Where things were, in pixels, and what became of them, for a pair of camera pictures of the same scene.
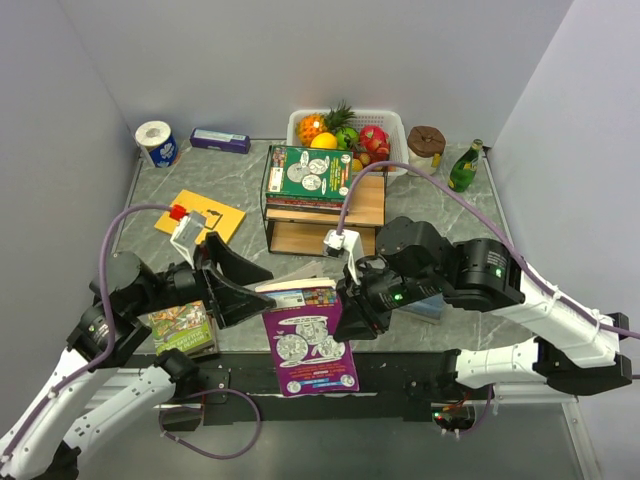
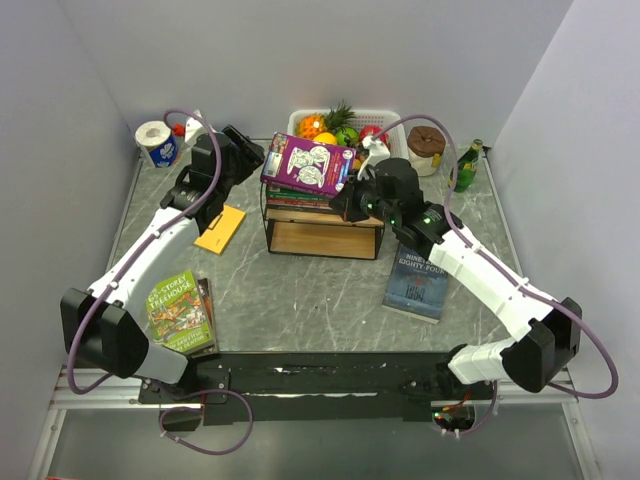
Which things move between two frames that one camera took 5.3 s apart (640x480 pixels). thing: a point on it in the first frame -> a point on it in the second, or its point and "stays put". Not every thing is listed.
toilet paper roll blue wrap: [157, 139] stays put
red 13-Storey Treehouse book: [306, 202] stays put
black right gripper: [359, 316] -> [346, 200]
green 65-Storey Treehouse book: [181, 328] stays put
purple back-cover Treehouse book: [305, 324] -> [308, 166]
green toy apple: [346, 138] stays put
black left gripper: [229, 303] -> [250, 155]
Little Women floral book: [312, 208] stays put
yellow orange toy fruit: [324, 140] stays put
